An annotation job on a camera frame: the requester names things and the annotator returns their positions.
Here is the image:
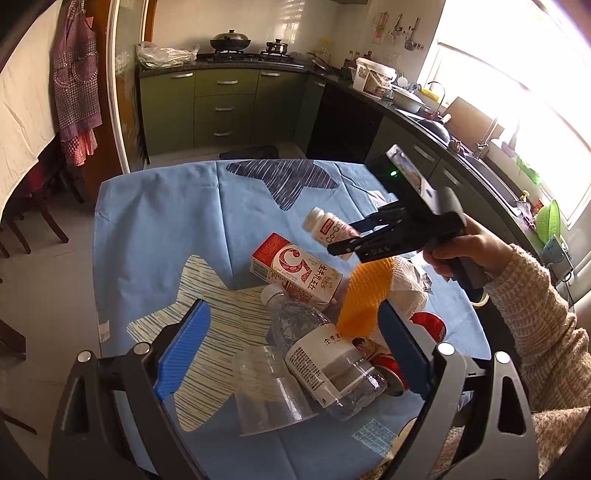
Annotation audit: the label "kitchen window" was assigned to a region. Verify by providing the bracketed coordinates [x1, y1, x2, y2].
[418, 0, 591, 232]

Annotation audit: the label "clear plastic water bottle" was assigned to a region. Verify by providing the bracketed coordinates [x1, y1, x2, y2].
[260, 283, 389, 422]

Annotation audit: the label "checkered apron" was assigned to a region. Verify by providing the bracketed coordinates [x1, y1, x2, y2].
[50, 0, 103, 168]

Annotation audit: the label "metal faucet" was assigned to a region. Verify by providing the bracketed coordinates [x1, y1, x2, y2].
[475, 117, 502, 158]

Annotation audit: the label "white table cloth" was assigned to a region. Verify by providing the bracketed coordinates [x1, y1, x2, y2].
[0, 0, 70, 217]

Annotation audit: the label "orange foam fruit net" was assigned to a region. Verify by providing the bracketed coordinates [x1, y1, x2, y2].
[337, 258, 397, 337]

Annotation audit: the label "beige knitted sweater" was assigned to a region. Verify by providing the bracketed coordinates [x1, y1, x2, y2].
[434, 406, 591, 480]

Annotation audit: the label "blue star print tablecloth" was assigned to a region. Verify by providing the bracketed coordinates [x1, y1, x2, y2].
[93, 158, 492, 480]

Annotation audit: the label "green sink cabinet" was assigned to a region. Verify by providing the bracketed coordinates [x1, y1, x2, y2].
[369, 115, 546, 259]

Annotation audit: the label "dark wooden chair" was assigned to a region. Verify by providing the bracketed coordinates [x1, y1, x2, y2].
[0, 138, 88, 259]

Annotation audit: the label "brown cardboard box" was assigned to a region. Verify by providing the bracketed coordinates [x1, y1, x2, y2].
[445, 97, 492, 139]

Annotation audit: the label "green drawer cabinet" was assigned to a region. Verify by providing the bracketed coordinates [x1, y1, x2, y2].
[139, 67, 308, 157]

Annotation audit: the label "wooden door frame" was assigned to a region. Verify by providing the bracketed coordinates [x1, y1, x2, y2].
[95, 0, 149, 174]

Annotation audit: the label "black built-in appliance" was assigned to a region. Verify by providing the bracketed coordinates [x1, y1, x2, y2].
[307, 85, 384, 164]

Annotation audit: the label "white enamel basin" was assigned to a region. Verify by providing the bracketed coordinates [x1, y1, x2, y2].
[392, 85, 428, 114]

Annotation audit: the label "black wok with lid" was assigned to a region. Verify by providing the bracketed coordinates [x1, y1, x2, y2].
[210, 30, 252, 52]

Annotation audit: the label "hanging kitchen utensils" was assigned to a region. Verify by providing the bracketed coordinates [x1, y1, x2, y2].
[374, 11, 423, 51]

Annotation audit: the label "dark floor mat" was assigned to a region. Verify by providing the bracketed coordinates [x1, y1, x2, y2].
[219, 145, 280, 160]

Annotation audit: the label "person's right hand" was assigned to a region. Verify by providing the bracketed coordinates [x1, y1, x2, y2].
[422, 230, 515, 282]

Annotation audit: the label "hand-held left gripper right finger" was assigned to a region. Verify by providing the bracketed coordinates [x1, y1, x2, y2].
[376, 299, 541, 480]

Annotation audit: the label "small white yogurt bottle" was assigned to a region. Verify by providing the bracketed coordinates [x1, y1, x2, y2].
[302, 208, 363, 252]

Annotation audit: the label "glass pan lid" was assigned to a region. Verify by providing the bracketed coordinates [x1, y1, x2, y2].
[305, 52, 334, 75]

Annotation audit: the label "gas stove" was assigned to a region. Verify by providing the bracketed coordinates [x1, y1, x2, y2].
[196, 50, 296, 63]

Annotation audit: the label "white plastic bucket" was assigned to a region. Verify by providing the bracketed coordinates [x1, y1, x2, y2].
[353, 58, 398, 99]

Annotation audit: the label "red white milk carton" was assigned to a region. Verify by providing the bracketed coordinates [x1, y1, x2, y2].
[250, 232, 345, 310]

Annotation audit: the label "green colander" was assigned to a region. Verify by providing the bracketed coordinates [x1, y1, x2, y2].
[536, 199, 561, 243]

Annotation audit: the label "person's right forearm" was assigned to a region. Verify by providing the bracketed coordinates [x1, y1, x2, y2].
[478, 244, 591, 414]

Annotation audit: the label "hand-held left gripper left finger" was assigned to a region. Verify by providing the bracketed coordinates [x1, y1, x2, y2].
[48, 299, 218, 480]

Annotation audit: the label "red drink can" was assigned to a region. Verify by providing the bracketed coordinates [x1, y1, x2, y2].
[372, 311, 448, 398]

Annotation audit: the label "white foam fruit net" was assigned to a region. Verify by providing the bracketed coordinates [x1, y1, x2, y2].
[388, 256, 430, 319]

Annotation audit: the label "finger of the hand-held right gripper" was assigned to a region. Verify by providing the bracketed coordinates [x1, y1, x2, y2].
[347, 204, 408, 238]
[326, 220, 421, 263]

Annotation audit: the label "clear plastic bag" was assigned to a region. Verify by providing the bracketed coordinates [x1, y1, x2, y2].
[136, 41, 200, 70]

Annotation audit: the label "clear plastic cup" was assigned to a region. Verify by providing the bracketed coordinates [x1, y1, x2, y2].
[232, 345, 320, 437]

